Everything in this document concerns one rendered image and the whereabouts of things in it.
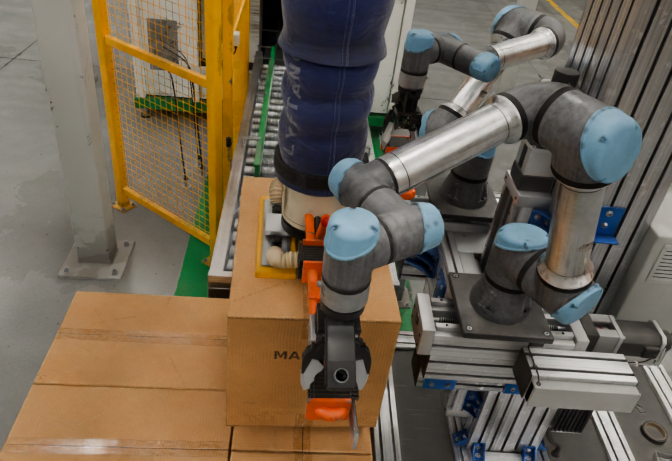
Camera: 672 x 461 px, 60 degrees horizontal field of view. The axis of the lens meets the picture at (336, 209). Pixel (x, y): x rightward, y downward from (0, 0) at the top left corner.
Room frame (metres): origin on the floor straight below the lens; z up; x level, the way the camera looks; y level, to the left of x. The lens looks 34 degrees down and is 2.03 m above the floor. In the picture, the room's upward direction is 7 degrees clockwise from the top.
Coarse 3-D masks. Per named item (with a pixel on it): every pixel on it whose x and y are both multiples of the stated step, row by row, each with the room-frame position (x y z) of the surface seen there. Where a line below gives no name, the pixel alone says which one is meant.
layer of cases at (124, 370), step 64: (64, 320) 1.33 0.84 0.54; (128, 320) 1.36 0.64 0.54; (192, 320) 1.40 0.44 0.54; (64, 384) 1.09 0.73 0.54; (128, 384) 1.11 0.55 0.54; (192, 384) 1.14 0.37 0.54; (64, 448) 0.89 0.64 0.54; (128, 448) 0.91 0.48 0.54; (192, 448) 0.93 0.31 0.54; (256, 448) 0.96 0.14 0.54; (320, 448) 0.98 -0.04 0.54
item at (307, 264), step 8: (304, 240) 1.04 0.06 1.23; (312, 240) 1.04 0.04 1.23; (320, 240) 1.05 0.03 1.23; (304, 248) 1.02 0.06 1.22; (312, 248) 1.03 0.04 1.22; (320, 248) 1.03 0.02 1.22; (304, 256) 1.00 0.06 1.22; (312, 256) 1.00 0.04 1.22; (320, 256) 1.00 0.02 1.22; (304, 264) 0.96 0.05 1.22; (312, 264) 0.96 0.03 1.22; (320, 264) 0.97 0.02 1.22; (304, 272) 0.96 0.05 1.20; (320, 272) 0.97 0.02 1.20; (304, 280) 0.96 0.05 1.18; (320, 280) 0.97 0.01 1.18
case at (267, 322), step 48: (240, 240) 1.20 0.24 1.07; (240, 288) 1.02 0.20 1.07; (288, 288) 1.05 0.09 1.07; (384, 288) 1.09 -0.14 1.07; (240, 336) 0.93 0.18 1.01; (288, 336) 0.95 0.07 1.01; (384, 336) 0.98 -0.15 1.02; (240, 384) 0.93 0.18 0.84; (288, 384) 0.95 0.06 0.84; (384, 384) 0.98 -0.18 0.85
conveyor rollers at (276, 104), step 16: (272, 80) 3.52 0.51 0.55; (272, 96) 3.31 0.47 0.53; (256, 112) 3.04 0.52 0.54; (272, 112) 3.06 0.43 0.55; (256, 128) 2.86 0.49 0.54; (272, 128) 2.88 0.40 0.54; (256, 144) 2.68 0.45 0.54; (272, 144) 2.70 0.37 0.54; (272, 160) 2.53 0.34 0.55; (272, 176) 2.42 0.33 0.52
